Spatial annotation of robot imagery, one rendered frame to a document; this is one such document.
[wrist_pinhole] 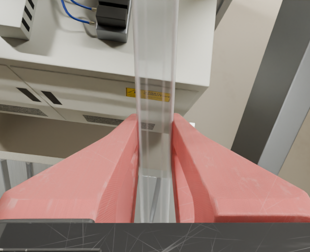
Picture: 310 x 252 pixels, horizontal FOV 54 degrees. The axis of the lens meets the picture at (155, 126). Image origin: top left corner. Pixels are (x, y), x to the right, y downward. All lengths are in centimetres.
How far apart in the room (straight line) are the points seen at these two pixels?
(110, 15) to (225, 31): 86
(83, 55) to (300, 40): 39
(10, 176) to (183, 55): 36
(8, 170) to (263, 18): 123
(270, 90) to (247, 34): 109
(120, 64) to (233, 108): 75
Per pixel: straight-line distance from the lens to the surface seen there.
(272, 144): 24
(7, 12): 55
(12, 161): 28
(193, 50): 55
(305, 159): 130
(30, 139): 117
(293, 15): 24
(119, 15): 49
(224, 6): 68
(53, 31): 56
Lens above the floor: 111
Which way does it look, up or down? 79 degrees down
